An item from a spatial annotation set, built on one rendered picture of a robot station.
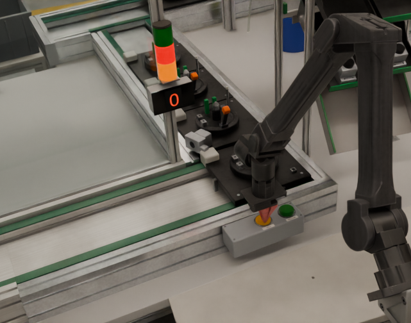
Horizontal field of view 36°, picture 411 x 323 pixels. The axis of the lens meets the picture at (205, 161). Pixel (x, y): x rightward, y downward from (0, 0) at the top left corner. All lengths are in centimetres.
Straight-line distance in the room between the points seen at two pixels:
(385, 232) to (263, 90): 131
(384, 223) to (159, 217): 75
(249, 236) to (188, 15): 148
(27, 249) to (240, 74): 117
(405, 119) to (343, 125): 20
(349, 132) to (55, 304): 94
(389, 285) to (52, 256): 91
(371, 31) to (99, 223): 97
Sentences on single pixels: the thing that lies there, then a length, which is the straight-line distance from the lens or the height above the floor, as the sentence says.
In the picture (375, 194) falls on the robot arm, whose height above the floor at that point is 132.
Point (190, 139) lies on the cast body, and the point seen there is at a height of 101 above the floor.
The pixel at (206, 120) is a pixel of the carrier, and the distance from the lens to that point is 203.
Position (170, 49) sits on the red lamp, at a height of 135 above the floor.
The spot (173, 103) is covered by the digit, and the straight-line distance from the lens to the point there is 175.
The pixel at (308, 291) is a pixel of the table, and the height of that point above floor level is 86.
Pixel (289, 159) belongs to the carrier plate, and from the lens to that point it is 188.
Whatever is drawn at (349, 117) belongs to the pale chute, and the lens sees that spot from 191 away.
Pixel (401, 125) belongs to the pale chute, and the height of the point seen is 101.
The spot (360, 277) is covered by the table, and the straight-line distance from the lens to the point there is 170.
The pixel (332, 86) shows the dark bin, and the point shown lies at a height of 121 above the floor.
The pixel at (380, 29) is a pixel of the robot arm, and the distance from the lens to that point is 120.
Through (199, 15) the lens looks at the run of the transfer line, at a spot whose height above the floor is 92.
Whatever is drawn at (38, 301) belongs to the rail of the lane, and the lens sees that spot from 164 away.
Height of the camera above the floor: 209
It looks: 36 degrees down
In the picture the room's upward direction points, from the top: 5 degrees counter-clockwise
